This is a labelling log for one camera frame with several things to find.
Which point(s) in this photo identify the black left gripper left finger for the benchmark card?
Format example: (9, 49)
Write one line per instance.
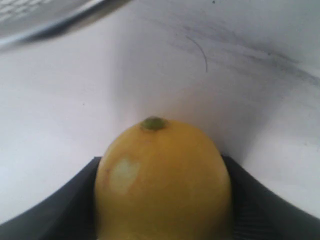
(67, 214)

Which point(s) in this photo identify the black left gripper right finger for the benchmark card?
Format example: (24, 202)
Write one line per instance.
(260, 214)

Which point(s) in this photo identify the yellow lemon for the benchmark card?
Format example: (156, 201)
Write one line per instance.
(163, 180)

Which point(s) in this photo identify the steel wire mesh basket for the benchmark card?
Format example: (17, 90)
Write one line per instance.
(23, 22)

